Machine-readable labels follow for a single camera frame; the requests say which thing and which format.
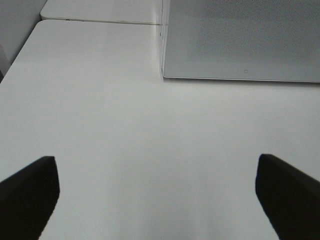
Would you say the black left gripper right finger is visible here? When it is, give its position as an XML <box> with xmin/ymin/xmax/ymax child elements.
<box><xmin>255</xmin><ymin>154</ymin><xmax>320</xmax><ymax>240</ymax></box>

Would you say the white microwave door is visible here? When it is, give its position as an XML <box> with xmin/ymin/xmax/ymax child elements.
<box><xmin>163</xmin><ymin>0</ymin><xmax>320</xmax><ymax>83</ymax></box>

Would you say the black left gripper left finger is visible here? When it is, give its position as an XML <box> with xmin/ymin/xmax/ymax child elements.
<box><xmin>0</xmin><ymin>156</ymin><xmax>60</xmax><ymax>240</ymax></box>

